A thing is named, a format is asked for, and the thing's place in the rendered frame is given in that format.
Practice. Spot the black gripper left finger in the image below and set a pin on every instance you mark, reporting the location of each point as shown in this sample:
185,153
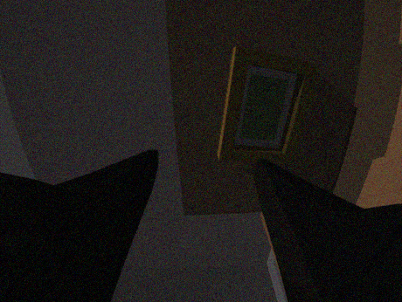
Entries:
84,228

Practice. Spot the olive-brown picture frame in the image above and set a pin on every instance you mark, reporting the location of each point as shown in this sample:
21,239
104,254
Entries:
266,105

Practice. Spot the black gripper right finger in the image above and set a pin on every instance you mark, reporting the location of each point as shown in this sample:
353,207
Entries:
324,245

